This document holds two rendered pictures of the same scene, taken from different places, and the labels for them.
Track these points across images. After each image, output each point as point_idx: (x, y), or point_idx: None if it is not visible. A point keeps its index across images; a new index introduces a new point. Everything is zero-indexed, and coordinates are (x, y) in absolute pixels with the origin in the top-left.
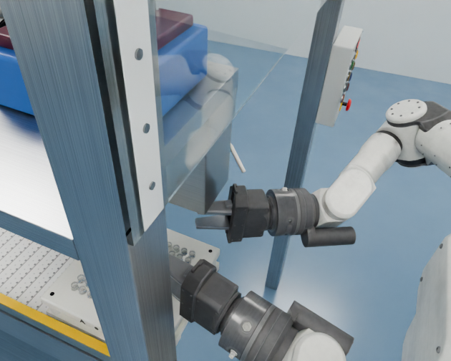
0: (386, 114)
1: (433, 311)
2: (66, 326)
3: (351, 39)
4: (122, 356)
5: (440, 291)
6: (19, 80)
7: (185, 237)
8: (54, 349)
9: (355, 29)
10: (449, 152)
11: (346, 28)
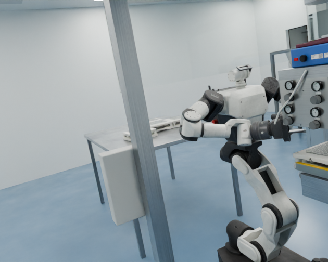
0: (198, 118)
1: (255, 102)
2: None
3: (127, 146)
4: None
5: (252, 99)
6: None
7: (308, 155)
8: None
9: (103, 153)
10: (204, 108)
11: (107, 154)
